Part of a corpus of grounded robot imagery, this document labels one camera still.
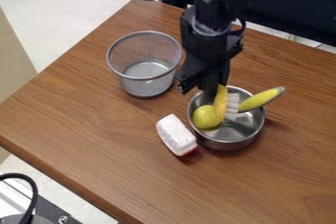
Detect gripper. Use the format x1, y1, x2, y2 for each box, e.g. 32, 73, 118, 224
174, 7, 248, 103

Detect yellow brush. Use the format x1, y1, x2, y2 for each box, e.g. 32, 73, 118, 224
190, 84, 287, 131

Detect silver pot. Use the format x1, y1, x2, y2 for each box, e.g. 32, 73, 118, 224
186, 84, 267, 152

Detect white and red toy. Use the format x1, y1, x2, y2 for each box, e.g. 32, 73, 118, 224
154, 113, 200, 157

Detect silver mesh basket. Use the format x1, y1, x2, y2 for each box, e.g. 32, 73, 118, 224
104, 30, 185, 99

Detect cardboard box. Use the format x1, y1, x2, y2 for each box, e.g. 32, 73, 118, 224
0, 5, 40, 104

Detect black metal frame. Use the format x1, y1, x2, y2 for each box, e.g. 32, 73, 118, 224
159, 0, 336, 47

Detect black cable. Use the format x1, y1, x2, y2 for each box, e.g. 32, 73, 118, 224
0, 172, 40, 224

